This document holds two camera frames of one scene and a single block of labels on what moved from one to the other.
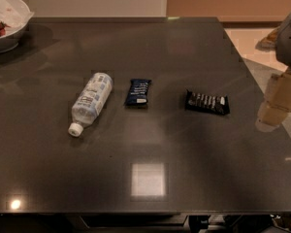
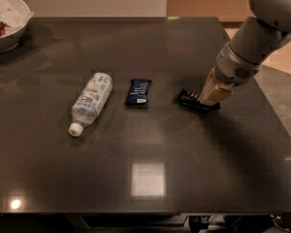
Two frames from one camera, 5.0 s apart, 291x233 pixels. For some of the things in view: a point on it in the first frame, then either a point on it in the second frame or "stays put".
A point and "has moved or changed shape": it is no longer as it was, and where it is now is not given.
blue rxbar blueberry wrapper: (137, 95) stays put
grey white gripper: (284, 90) to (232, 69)
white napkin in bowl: (9, 11) stays put
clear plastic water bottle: (90, 102) stays put
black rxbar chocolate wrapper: (199, 102) has moved or changed shape
